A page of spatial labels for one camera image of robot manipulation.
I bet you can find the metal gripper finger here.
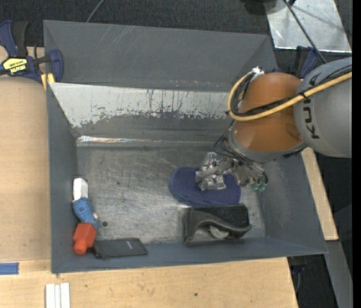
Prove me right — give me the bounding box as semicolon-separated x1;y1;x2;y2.
195;151;220;182
198;173;226;192

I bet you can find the dark blue dotted cloth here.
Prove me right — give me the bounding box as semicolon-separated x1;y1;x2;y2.
168;166;242;207

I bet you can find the grey metal bin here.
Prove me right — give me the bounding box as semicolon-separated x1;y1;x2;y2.
42;19;329;274

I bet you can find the black flat box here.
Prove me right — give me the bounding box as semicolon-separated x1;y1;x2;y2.
92;237;149;260

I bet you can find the white and blue toy figure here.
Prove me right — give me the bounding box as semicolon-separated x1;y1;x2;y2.
71;177;101;230

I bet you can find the red-orange block with peg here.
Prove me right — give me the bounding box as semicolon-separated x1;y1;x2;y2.
72;222;98;256

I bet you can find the pale wood board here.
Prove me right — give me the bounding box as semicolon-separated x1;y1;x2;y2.
0;75;53;264

